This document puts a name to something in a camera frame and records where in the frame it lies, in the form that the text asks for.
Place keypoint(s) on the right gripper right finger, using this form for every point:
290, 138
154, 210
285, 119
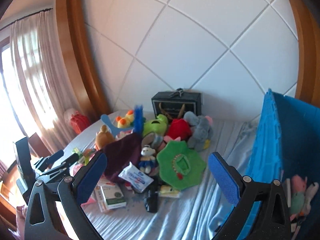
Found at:
259, 211

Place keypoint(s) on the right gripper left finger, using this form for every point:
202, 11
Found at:
43, 220

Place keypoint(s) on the pink pig plush toy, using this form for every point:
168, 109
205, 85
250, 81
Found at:
301, 196

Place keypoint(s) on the person's left hand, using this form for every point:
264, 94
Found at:
21, 213

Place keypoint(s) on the green tea box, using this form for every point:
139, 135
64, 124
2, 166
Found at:
77, 151

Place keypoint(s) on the pink pad pack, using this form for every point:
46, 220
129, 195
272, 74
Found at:
91, 200

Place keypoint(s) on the red handbag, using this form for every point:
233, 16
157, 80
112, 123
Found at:
79, 122

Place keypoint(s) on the brown bear plush toy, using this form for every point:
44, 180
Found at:
103, 138

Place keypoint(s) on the striped grey tablecloth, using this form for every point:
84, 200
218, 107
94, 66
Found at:
197, 212

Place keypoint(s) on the large white green box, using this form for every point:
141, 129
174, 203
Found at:
113, 197

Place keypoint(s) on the dark purple plush cushion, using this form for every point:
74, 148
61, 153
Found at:
120, 154

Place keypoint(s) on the light blue plastic paddle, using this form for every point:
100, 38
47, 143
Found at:
113, 129

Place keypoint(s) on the window curtain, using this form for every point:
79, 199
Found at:
37, 80

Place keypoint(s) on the blue plastic crate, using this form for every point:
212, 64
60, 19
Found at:
286, 142

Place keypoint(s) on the yellow duck plush toy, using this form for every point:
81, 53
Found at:
125, 121

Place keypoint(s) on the white wet wipes pack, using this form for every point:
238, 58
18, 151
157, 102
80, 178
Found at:
138, 180

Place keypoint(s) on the green crocodile plush toy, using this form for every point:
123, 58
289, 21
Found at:
179, 166

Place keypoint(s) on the small bear doll blue dress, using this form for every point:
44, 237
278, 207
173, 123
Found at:
147, 159

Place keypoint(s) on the blue feather duster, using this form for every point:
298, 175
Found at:
138, 123

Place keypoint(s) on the black small bottle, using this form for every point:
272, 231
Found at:
151, 197

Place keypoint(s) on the grey elephant plush toy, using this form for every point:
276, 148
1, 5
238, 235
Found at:
201, 131

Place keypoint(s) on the green frog plush toy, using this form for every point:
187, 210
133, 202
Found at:
158, 126

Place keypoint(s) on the red plush toy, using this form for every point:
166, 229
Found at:
179, 128

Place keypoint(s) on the black gift box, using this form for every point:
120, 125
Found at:
174, 104

